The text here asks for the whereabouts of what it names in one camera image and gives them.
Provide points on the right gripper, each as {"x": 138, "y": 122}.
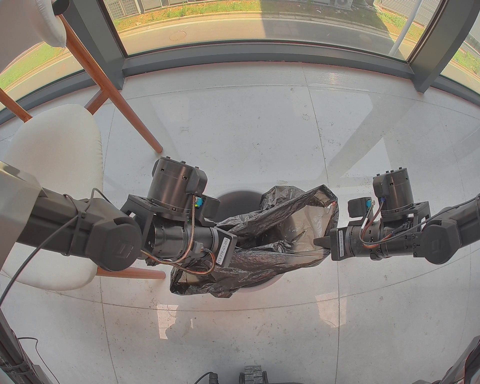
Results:
{"x": 352, "y": 242}

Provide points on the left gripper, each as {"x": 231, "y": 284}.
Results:
{"x": 208, "y": 242}

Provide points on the black plastic bag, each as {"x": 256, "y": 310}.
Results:
{"x": 270, "y": 258}

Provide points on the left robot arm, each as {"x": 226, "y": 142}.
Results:
{"x": 112, "y": 243}

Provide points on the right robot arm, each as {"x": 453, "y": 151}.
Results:
{"x": 438, "y": 240}

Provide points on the white trash bin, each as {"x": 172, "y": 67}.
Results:
{"x": 240, "y": 206}

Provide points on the white cushioned wooden chair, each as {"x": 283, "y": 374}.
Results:
{"x": 56, "y": 150}

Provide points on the window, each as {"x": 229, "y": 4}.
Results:
{"x": 262, "y": 56}

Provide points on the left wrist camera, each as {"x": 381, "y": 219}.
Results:
{"x": 212, "y": 208}

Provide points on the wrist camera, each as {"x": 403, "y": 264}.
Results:
{"x": 212, "y": 208}
{"x": 356, "y": 208}

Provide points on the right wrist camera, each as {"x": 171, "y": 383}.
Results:
{"x": 356, "y": 208}

